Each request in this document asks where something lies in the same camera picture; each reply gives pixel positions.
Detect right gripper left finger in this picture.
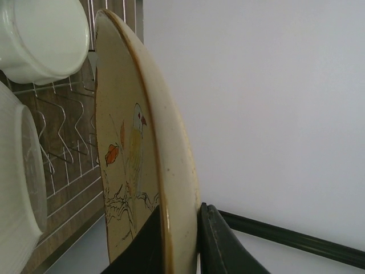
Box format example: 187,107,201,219
102,206,164,274

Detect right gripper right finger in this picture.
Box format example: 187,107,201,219
200,203,269,273

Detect bird painted round plate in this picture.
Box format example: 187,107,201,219
95,9,200,273

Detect patterned round plate orange rim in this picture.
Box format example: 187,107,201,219
1,84,47,273

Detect metal wire dish rack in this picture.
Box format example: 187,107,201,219
0,0,143,274

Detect white scalloped bowl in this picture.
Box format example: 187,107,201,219
1,1,90,86

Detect black aluminium frame rail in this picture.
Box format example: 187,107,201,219
219,210,364,269

